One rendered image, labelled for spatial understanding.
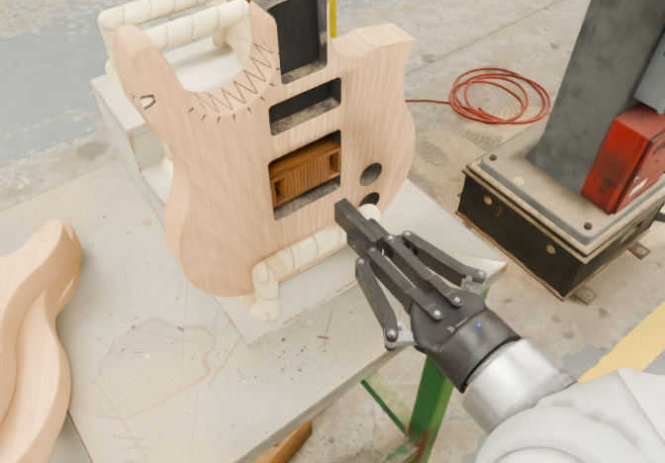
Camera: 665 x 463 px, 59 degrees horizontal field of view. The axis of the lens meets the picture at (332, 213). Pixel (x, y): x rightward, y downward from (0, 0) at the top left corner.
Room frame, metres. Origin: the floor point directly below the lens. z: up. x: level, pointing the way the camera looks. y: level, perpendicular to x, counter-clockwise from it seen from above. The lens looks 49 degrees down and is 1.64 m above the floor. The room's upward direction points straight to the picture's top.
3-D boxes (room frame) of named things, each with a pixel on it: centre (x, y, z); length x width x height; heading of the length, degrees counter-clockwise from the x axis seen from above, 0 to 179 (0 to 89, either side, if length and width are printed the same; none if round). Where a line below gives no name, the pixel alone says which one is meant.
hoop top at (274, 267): (0.48, 0.02, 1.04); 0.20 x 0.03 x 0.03; 126
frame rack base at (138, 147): (0.77, 0.22, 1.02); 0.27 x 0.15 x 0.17; 127
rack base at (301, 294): (0.52, 0.05, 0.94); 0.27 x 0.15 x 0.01; 127
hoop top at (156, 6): (0.81, 0.25, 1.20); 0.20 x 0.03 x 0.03; 126
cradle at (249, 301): (0.46, 0.12, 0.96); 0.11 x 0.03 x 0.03; 37
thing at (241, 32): (0.79, 0.14, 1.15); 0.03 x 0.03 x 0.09
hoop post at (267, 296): (0.43, 0.09, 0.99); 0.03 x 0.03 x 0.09
